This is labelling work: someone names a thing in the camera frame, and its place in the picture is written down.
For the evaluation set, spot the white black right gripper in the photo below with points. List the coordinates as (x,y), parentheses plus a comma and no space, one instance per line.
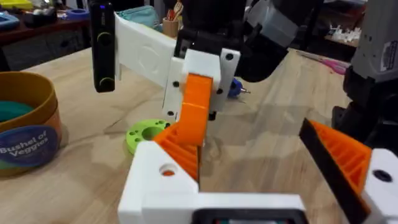
(143,49)

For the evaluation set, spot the white orange left gripper right finger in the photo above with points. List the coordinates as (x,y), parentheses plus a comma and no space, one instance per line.
(351,161)

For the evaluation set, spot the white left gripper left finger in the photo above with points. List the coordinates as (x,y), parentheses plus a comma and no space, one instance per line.
(149,183)

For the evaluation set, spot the green disc with holes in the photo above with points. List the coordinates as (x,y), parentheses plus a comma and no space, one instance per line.
(140,137)

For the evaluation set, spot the wooden cup with utensils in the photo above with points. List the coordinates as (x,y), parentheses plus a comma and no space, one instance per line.
(170,28)

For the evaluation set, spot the teal soft bag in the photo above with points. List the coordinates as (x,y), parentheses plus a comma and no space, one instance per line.
(140,15)

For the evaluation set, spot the pink scissors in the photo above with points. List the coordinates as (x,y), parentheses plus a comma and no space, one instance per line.
(334,66)

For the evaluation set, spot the heap of white small parts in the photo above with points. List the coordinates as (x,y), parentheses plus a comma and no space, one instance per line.
(345,33)

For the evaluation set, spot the brown toy tub blue label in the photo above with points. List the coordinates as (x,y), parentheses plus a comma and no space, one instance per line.
(28,124)

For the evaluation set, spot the yellow box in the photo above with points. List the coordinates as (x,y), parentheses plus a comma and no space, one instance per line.
(15,3)

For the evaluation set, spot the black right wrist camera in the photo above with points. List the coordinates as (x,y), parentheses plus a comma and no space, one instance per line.
(102,56)

